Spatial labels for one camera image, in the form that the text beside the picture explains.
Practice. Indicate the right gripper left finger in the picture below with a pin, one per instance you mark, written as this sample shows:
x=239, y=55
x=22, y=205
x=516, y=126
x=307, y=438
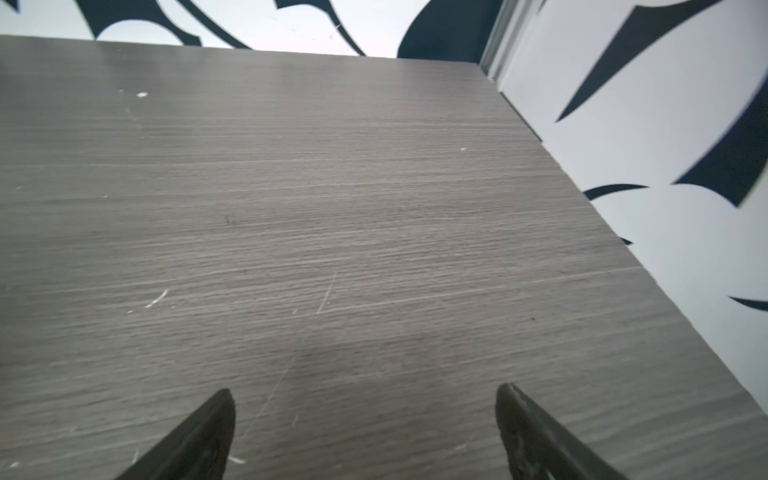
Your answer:
x=197, y=449

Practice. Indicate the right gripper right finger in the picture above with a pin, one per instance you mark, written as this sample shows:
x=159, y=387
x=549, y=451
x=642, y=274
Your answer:
x=538, y=446

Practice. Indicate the aluminium corner post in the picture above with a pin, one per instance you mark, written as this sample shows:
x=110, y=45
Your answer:
x=512, y=22

